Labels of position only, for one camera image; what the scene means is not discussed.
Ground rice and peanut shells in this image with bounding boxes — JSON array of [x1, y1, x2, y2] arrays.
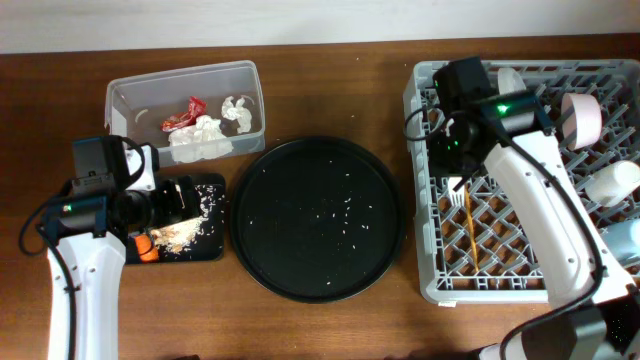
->
[[150, 184, 226, 261]]

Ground white plastic fork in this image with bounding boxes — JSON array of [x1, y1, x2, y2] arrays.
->
[[447, 176, 465, 207]]

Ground wooden chopstick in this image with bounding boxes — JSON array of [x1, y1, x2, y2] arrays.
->
[[464, 185, 479, 274]]

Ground orange carrot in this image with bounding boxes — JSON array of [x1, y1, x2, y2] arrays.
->
[[134, 234, 159, 263]]

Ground large white tissue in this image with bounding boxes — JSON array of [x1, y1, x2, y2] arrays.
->
[[169, 115, 233, 163]]

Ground grey plate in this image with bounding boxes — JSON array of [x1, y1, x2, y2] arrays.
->
[[497, 67, 526, 95]]

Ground red snack wrapper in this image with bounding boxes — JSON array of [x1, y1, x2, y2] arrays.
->
[[160, 96, 207, 133]]

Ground small white tissue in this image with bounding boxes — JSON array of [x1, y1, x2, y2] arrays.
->
[[221, 96, 252, 134]]

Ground pink bowl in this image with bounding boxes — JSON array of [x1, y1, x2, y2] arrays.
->
[[561, 93, 603, 150]]

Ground white cup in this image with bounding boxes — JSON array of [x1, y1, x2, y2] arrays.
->
[[585, 160, 639, 207]]

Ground light blue cup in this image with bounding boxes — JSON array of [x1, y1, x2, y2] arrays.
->
[[601, 219, 640, 267]]

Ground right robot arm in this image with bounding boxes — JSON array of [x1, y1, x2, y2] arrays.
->
[[427, 57, 639, 359]]

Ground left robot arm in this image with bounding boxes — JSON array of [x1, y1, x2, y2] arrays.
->
[[36, 135, 201, 359]]

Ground grey dishwasher rack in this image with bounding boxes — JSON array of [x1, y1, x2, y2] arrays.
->
[[403, 59, 639, 306]]

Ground black rectangular tray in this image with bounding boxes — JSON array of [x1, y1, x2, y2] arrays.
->
[[125, 173, 227, 265]]

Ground clear plastic bin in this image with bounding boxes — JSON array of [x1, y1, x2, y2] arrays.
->
[[105, 60, 266, 167]]

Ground round black serving tray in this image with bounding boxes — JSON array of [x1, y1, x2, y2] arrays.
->
[[229, 136, 406, 304]]

